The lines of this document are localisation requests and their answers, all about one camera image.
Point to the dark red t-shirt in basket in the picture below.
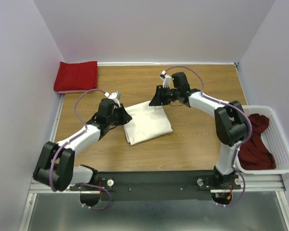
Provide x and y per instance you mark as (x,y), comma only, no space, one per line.
(254,155)

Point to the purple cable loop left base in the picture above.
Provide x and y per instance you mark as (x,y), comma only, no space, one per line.
(97,202)

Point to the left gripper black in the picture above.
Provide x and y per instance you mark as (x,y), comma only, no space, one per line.
(125,117)

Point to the white t-shirt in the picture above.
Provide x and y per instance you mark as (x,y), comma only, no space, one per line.
(147,122)

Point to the aluminium rail left side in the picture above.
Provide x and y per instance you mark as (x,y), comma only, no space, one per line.
(57,118)

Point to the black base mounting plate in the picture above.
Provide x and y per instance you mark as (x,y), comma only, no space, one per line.
(162,186)

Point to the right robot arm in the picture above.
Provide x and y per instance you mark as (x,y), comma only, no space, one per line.
(232,126)

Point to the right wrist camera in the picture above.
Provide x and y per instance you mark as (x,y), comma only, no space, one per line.
(166,79)

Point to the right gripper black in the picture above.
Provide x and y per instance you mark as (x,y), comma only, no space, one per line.
(159,99)

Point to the aluminium front frame rail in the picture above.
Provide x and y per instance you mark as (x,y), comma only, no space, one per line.
(264,183)

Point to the white plastic laundry basket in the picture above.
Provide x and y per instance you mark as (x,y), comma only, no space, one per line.
(274,140)

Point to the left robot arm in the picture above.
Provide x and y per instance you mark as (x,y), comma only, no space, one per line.
(55,166)

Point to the white rear table edge strip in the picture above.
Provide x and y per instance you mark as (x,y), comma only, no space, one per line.
(161,63)

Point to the folded red t-shirt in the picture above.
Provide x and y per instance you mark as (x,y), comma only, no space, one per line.
(76,76)

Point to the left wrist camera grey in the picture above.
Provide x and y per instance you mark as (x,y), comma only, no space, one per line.
(115,96)

